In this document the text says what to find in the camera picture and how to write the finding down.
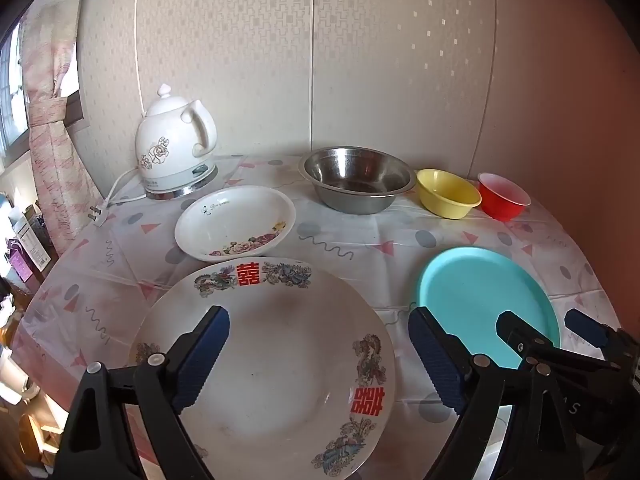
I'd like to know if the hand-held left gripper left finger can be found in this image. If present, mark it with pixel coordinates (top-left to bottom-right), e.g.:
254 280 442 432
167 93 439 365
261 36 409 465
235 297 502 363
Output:
50 305 232 480

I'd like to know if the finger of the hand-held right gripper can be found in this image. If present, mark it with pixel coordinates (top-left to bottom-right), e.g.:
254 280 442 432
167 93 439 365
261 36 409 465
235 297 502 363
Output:
496 311 621 377
565 308 640 361

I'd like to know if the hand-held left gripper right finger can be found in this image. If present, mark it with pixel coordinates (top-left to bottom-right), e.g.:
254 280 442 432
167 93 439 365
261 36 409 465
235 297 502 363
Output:
407 305 586 480

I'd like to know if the teal plastic plate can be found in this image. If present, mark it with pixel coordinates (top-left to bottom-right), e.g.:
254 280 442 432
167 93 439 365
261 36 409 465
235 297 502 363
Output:
417 246 561 371

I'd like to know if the large white dragon print plate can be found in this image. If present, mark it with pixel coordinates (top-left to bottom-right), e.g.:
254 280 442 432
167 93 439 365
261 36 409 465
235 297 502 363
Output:
129 256 397 480

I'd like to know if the red plastic bowl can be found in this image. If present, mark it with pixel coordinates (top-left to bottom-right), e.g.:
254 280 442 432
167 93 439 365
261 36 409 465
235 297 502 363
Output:
476 172 532 222

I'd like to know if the small white floral plate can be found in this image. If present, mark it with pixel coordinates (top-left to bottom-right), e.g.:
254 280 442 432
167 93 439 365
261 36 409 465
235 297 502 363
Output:
174 185 297 263

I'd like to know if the yellow plastic bowl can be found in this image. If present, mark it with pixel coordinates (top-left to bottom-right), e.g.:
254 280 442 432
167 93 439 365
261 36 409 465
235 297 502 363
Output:
416 168 482 220

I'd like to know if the stainless steel bowl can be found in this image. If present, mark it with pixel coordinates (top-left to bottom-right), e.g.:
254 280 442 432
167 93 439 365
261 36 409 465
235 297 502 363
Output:
298 146 417 216

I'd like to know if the patterned plastic tablecloth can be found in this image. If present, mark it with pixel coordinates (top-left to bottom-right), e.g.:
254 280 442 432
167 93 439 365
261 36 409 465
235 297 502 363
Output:
10 152 621 480

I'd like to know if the purple box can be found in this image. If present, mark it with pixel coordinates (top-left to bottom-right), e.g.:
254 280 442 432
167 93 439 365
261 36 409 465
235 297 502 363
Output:
7 240 32 282

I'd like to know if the white cardboard box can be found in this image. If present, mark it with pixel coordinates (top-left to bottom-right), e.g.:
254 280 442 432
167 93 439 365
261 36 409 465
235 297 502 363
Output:
10 205 51 271

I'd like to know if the white floral electric kettle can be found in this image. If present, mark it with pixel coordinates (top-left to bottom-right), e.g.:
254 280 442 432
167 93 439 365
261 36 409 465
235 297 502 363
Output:
135 83 219 197

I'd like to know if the pink patterned curtain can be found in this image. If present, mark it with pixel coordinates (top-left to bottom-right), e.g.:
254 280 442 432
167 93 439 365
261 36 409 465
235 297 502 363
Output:
22 0 108 256

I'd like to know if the window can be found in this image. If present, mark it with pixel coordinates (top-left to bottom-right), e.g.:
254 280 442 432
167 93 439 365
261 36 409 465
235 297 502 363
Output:
0 15 31 161

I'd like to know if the white kettle power cord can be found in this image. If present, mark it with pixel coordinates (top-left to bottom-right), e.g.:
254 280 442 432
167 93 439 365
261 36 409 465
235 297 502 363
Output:
86 166 151 227

